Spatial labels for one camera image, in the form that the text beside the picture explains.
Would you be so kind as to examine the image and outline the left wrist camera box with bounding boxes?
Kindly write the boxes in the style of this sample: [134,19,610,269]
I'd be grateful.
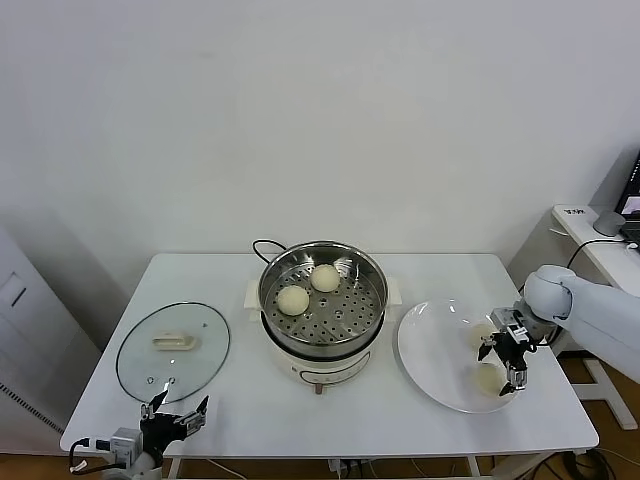
[110,427,144,466]

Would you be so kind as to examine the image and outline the cream electric cooker base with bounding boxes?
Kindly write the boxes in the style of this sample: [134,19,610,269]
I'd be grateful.
[243,277,404,397]

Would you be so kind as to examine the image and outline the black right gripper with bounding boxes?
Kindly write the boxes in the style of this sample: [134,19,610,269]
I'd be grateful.
[476,329,540,398]

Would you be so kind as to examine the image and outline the black cooker power cable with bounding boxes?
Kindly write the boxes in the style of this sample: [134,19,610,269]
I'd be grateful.
[251,238,290,265]

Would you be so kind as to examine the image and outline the white round plate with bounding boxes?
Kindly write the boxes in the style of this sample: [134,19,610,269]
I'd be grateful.
[397,298,526,414]

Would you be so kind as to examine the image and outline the white steamed baozi bun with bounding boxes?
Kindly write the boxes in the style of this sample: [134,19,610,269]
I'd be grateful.
[309,263,340,293]
[472,363,509,398]
[276,285,311,317]
[467,323,496,350]

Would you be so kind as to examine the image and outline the black cable with adapter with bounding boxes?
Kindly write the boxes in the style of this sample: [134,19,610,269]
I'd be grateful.
[567,238,639,274]

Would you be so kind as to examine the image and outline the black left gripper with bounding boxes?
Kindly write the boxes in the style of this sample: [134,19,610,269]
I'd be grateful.
[138,390,209,459]

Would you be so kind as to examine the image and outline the glass lid cream handle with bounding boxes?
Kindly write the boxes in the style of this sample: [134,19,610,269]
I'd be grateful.
[115,300,233,404]

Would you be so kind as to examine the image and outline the black laptop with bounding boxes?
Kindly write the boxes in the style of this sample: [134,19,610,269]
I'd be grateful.
[614,147,640,247]

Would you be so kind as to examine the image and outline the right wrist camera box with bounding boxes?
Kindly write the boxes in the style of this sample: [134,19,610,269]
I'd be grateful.
[489,307,530,345]

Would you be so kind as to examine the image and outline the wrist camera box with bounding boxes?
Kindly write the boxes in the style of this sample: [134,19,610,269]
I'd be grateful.
[489,307,530,345]
[110,427,144,466]

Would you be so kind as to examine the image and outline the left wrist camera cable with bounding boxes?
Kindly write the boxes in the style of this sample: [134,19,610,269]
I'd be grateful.
[68,437,114,474]

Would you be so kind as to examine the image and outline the white cabinet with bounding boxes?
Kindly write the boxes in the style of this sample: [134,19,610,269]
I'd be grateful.
[0,222,104,454]

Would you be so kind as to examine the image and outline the grey rounded device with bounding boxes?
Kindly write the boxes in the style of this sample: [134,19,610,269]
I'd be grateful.
[593,209,626,237]

